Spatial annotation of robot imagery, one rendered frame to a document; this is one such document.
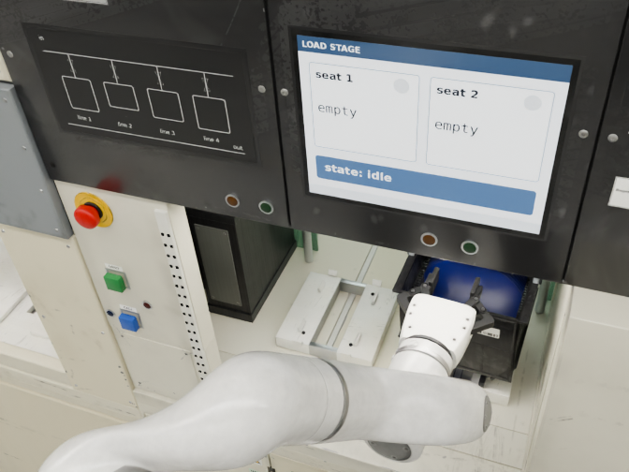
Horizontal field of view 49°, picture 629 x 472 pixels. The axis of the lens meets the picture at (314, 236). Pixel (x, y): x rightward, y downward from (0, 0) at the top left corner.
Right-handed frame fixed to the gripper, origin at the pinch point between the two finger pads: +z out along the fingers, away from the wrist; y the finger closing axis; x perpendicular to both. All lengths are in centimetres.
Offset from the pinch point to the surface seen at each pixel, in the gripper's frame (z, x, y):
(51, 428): -21, -61, -89
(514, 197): -16.2, 32.1, 8.8
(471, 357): 3.6, -20.8, 3.7
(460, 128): -16.6, 39.9, 2.3
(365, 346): 5.6, -29.4, -17.8
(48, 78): -19, 39, -52
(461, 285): 13.8, -13.6, -1.4
